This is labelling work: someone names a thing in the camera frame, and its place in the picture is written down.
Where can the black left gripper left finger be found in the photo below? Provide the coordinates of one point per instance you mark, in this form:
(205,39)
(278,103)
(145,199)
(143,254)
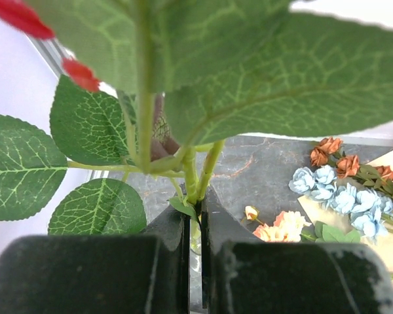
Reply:
(143,273)

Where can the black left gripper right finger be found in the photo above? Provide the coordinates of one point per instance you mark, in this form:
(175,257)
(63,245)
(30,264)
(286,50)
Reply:
(242,274)

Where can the peach rose stem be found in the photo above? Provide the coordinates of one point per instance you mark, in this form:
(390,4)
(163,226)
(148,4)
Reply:
(292,227)

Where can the brown rose stem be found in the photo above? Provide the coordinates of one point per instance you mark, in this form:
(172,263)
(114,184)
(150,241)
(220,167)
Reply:
(348,166)

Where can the orange wrapping paper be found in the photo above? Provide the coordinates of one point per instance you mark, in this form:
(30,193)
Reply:
(384,244)

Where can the pink rose stem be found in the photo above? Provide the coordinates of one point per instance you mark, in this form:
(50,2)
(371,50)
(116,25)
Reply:
(156,87)

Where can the small clear glass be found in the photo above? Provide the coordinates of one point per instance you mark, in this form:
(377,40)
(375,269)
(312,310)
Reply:
(195,250)

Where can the light blue flower stem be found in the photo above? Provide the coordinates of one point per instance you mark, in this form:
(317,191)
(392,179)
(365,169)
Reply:
(368,211)

